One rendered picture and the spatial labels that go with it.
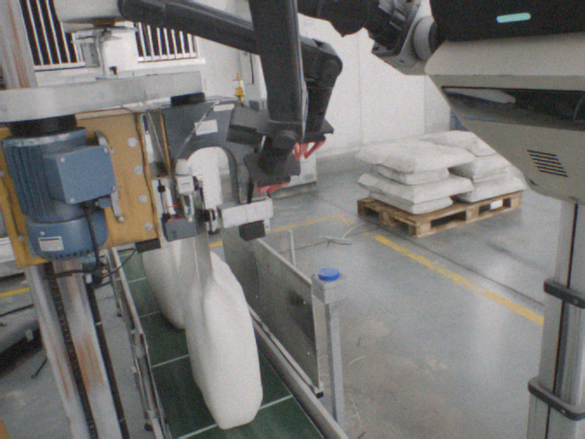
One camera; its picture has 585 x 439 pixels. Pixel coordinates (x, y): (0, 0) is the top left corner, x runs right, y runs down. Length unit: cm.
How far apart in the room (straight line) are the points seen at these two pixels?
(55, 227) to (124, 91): 31
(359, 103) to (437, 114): 125
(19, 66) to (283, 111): 68
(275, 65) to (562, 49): 40
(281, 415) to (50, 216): 94
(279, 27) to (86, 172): 48
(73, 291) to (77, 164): 49
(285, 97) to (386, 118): 570
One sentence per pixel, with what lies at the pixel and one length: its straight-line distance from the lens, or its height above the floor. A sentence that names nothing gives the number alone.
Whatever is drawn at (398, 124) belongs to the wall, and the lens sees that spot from 655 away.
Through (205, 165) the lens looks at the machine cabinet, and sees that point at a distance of 412.
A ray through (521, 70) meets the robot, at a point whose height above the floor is 139.
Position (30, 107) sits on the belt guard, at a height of 139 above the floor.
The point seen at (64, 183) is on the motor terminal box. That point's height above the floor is 125.
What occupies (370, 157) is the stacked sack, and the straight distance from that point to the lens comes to 418.
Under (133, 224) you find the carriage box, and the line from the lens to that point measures 126.
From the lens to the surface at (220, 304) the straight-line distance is 139.
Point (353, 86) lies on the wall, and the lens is 613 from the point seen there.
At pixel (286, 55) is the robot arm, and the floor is 143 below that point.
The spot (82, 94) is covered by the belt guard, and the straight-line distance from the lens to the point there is 102.
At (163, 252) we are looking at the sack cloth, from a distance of 204.
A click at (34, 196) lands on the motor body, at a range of 104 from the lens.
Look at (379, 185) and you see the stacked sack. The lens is 415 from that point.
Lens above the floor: 143
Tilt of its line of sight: 18 degrees down
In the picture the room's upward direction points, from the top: 5 degrees counter-clockwise
